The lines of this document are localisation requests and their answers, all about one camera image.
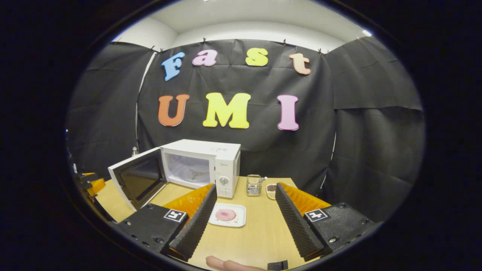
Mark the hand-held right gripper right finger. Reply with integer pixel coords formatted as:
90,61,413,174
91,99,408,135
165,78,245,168
275,183,377,262

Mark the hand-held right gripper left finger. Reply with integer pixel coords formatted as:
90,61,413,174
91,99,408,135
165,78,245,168
113,184,218,262

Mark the pink round meat slice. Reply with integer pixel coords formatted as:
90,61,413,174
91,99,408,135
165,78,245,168
215,209,237,222

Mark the white square plate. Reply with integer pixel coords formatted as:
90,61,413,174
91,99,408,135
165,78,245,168
208,202,247,228

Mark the white microwave oven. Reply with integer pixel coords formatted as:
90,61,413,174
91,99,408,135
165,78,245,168
108,139,241,211

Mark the black backdrop cloth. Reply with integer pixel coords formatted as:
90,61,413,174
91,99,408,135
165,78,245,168
66,37,426,222

